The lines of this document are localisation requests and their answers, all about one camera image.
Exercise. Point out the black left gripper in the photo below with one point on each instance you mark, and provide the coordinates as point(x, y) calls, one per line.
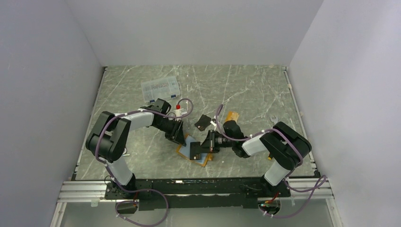
point(176, 135)

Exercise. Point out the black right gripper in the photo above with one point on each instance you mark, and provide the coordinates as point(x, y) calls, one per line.
point(209, 145)

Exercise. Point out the black VIP card top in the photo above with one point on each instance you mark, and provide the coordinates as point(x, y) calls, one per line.
point(195, 151)

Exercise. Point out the orange leather card holder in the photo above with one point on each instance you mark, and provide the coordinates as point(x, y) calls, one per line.
point(187, 152)

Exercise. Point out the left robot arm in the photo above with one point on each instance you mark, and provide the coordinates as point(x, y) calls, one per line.
point(108, 137)

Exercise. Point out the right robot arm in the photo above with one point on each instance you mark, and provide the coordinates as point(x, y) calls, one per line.
point(285, 146)

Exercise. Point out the small orange card sleeve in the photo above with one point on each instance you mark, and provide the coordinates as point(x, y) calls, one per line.
point(232, 116)

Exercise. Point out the clear plastic organizer box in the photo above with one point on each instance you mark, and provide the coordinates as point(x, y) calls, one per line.
point(162, 88)

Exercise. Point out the silver open-end wrench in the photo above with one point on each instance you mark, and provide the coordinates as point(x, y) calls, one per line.
point(274, 119)

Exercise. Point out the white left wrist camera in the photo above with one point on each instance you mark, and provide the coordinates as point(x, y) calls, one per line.
point(179, 112)

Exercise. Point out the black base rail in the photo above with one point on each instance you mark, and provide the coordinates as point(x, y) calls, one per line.
point(199, 193)

